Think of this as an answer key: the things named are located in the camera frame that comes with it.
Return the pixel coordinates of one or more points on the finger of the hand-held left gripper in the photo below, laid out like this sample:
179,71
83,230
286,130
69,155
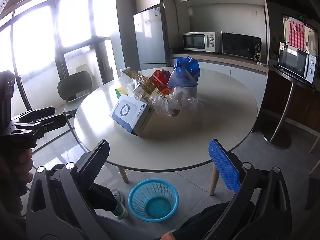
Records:
40,113
52,125

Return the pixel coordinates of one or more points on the silver refrigerator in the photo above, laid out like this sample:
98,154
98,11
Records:
150,37

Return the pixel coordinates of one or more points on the person's left hand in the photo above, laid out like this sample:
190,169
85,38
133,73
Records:
23,163

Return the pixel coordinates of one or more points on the large window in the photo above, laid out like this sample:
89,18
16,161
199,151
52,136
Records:
32,42

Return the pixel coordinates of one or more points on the clear plastic bag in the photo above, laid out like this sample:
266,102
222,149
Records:
172,102

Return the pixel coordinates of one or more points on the red snack bag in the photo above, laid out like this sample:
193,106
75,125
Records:
160,78

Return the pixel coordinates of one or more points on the dark grey chair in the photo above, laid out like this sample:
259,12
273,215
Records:
75,83

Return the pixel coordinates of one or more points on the white microwave with dials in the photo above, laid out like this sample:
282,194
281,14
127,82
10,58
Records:
197,41

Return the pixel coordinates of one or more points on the blue plastic bag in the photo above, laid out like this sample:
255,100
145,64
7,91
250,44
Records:
185,76

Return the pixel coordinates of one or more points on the green exit sign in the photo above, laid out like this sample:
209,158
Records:
301,18

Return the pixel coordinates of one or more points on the white microwave with black door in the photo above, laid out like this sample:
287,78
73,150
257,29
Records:
295,61

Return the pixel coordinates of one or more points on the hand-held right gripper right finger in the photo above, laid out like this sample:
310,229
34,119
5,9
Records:
225,167

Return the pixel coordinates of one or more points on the light wooden chair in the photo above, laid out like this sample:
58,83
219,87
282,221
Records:
315,140

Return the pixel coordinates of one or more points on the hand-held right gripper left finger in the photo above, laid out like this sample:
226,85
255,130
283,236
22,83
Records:
96,158

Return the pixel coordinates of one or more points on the red checked cloth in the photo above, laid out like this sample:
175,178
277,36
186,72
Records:
297,35

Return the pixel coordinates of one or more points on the grey sneaker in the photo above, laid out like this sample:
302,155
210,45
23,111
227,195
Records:
121,203

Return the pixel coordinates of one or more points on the clear crumpled wrapper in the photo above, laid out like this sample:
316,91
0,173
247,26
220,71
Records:
196,105

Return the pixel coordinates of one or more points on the blue plastic waste basket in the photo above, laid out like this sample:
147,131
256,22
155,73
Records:
140,195

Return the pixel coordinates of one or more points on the white and blue cardboard box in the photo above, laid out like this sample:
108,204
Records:
125,111

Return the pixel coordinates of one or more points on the gold printed clear wrapper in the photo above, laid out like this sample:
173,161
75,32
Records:
140,80

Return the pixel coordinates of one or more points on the white cylindrical container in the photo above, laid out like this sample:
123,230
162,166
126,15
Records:
188,91

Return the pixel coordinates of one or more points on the round white table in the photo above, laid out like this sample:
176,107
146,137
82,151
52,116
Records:
212,120

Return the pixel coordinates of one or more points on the yellow green sponge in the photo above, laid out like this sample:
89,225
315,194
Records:
121,90

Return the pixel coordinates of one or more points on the white wall switch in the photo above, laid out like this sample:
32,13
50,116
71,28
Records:
254,13

